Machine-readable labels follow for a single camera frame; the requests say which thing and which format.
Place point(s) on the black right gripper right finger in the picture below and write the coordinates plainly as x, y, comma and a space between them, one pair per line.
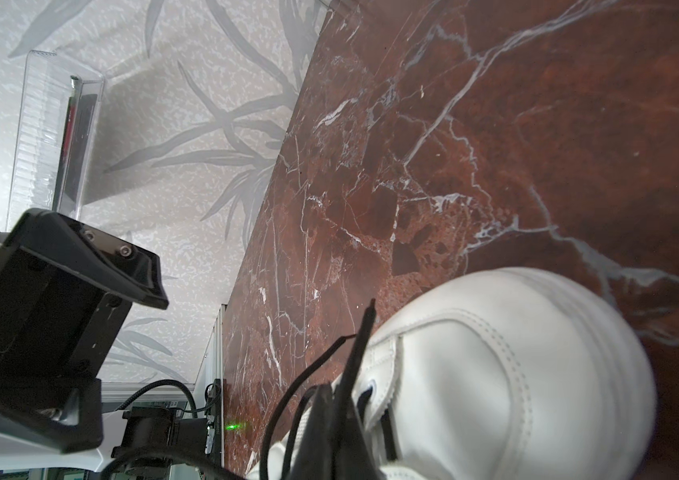
353, 458

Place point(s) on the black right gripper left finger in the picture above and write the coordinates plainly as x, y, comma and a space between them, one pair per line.
314, 459

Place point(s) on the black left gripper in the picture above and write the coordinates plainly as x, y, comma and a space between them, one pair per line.
65, 291

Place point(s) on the black shoelace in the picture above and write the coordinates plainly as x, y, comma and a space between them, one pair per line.
343, 390

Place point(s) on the white sneaker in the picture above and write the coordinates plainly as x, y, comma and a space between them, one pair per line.
512, 373

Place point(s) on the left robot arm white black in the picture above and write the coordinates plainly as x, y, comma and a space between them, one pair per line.
134, 433

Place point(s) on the clear plastic wall bin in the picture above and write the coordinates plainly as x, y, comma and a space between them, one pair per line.
58, 118

